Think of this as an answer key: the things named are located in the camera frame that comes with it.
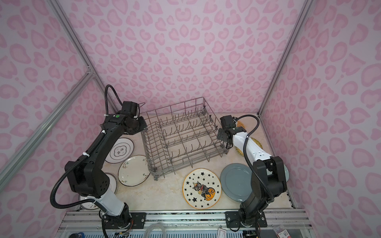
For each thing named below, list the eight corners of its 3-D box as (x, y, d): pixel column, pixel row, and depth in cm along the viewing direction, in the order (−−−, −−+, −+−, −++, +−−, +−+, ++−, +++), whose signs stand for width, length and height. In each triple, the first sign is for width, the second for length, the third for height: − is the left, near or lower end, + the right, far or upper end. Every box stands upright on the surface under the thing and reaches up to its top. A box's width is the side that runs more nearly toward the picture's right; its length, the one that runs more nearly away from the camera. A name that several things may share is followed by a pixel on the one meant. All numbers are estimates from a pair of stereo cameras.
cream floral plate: (115, 186, 87) (113, 185, 85) (124, 156, 99) (123, 155, 97) (147, 186, 87) (146, 185, 85) (153, 156, 99) (152, 154, 97)
